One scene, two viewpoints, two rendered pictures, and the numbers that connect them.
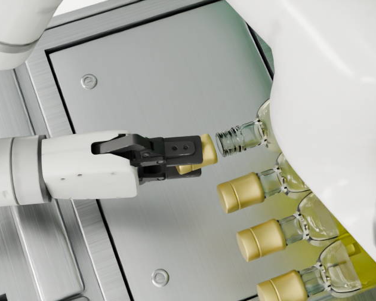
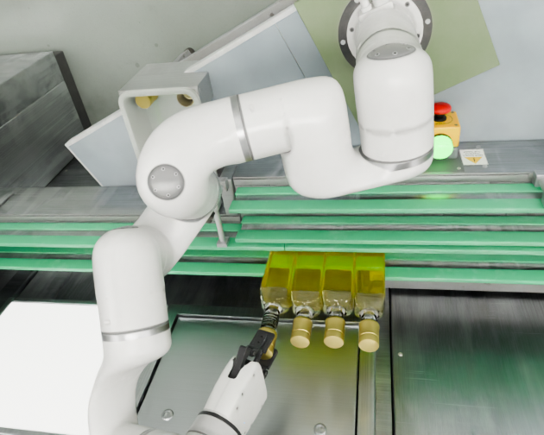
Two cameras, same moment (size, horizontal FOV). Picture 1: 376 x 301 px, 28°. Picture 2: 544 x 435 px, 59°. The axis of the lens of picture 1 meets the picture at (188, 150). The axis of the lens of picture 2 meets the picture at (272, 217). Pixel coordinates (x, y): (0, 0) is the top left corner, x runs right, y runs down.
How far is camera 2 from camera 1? 0.41 m
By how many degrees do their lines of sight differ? 43
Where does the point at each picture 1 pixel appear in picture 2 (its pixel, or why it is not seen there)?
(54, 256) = not seen: outside the picture
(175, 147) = (257, 341)
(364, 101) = (338, 109)
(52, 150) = (216, 402)
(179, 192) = (272, 394)
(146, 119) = not seen: hidden behind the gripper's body
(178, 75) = (201, 363)
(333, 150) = (343, 156)
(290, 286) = (369, 324)
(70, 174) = (238, 399)
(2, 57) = (165, 336)
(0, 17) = (150, 305)
